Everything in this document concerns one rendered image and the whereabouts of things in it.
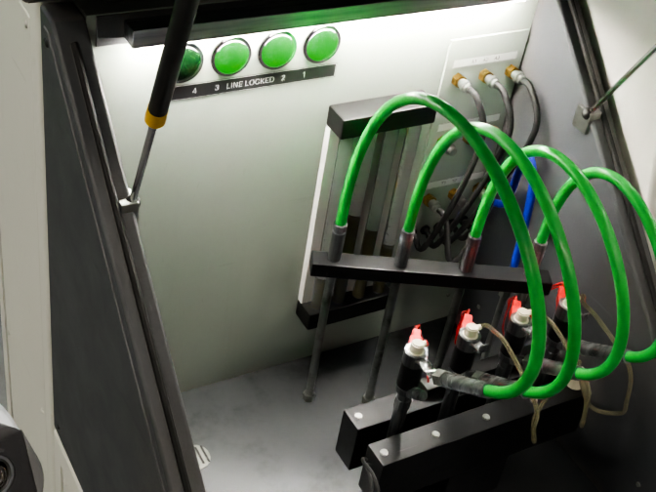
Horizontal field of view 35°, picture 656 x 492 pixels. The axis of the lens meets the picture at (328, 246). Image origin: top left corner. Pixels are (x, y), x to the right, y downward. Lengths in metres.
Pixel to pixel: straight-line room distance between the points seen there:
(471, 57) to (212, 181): 0.39
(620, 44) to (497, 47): 0.16
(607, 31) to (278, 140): 0.45
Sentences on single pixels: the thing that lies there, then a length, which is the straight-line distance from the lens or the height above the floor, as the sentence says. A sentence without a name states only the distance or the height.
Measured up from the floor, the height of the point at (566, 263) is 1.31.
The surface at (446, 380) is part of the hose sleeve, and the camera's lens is 1.21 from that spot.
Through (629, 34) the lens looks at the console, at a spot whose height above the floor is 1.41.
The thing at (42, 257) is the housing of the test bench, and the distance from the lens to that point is 1.38.
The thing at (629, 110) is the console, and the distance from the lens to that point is 1.42.
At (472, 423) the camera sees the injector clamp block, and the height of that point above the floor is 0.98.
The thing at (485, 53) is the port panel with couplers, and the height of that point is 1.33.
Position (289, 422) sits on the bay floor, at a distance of 1.54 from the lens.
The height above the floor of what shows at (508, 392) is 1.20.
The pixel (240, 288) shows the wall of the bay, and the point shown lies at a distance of 1.46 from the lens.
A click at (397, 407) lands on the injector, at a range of 1.32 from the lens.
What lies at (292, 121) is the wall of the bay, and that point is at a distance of 1.33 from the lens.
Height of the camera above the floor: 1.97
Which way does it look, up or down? 38 degrees down
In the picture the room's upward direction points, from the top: 10 degrees clockwise
